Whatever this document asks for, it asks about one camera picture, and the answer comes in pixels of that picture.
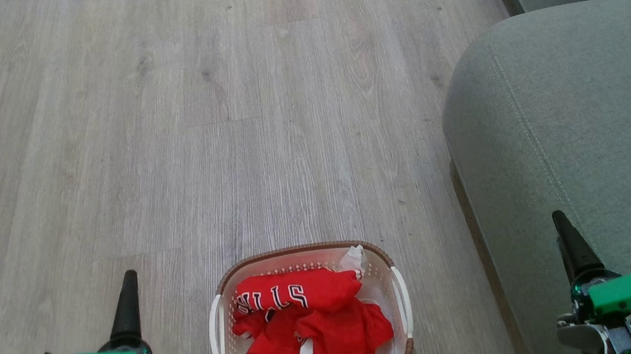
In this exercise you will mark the white laundry basket brown rim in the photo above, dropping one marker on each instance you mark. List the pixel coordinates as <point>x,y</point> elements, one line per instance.
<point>224,336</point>

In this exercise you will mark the white cloth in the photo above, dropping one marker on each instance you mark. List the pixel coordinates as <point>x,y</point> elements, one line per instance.
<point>355,260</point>

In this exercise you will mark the red jersey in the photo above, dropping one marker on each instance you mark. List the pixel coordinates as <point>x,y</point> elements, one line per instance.
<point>320,325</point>

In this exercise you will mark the grey fabric sofa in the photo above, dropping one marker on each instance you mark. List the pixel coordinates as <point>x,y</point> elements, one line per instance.
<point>583,128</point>

